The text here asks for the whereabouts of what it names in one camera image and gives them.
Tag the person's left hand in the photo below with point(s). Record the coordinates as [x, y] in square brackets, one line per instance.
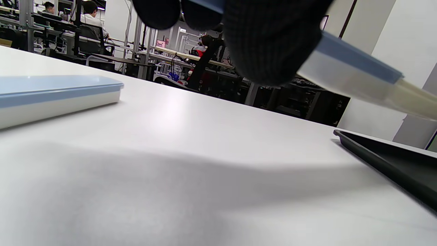
[269, 41]

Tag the blue lunch box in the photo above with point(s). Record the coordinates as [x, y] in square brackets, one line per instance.
[355, 73]
[51, 99]

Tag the black plastic tray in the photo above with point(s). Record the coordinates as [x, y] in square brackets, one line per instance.
[403, 164]

